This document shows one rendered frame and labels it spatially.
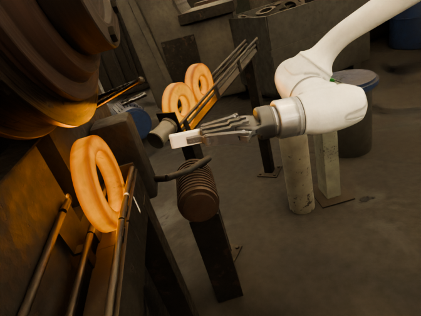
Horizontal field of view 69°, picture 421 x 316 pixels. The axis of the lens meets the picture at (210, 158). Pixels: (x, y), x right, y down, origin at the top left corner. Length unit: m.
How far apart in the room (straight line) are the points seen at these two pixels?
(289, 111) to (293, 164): 0.71
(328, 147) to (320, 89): 0.75
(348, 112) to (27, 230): 0.63
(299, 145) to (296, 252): 0.45
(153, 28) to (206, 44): 0.53
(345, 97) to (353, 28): 0.17
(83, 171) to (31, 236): 0.12
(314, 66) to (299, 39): 1.93
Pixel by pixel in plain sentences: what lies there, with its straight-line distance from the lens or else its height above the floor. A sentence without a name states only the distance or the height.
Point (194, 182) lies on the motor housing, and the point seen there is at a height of 0.53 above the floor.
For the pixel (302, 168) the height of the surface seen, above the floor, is 0.26.
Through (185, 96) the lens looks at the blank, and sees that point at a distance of 1.06.
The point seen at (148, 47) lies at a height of 0.67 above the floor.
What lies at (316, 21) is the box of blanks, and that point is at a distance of 2.83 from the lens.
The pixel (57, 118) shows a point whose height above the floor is 0.92.
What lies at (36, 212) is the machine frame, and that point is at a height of 0.80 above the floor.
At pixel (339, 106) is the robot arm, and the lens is 0.72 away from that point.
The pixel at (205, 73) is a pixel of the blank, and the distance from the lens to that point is 1.19.
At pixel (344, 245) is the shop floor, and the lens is 1.41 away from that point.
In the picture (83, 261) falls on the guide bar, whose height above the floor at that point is 0.70.
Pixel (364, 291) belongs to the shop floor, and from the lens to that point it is 1.27.
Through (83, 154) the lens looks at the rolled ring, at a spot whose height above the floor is 0.83.
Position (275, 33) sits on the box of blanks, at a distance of 2.61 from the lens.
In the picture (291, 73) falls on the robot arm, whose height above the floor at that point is 0.79.
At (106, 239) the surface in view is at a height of 0.66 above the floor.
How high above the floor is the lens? 1.02
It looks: 28 degrees down
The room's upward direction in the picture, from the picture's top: 16 degrees counter-clockwise
